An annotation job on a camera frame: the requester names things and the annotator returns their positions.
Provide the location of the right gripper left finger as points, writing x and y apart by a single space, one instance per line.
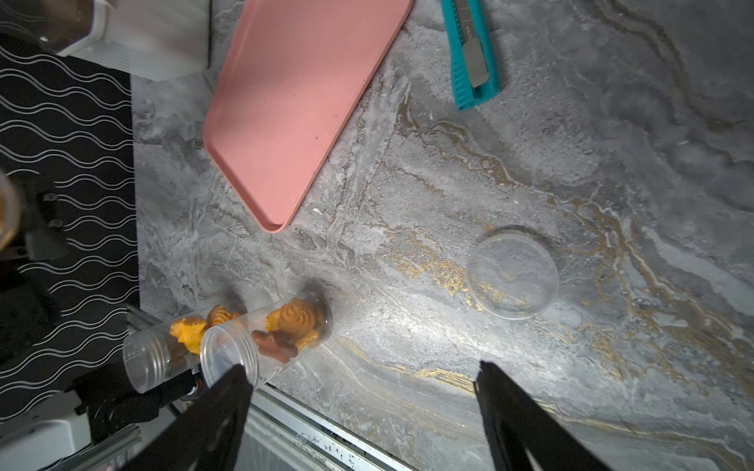
209 435

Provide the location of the clear jar orange cookies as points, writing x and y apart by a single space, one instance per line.
158 351

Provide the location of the clear jar brown cookies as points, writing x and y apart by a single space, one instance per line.
267 341

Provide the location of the clear jar lid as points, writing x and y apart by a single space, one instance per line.
512 275

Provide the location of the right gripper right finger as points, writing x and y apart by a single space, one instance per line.
520 433

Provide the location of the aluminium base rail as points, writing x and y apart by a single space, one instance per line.
280 423

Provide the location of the pink plastic tray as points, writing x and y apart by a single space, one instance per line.
293 75

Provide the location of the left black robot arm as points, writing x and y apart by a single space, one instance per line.
52 426

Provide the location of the teal utility knife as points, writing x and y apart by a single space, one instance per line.
474 72

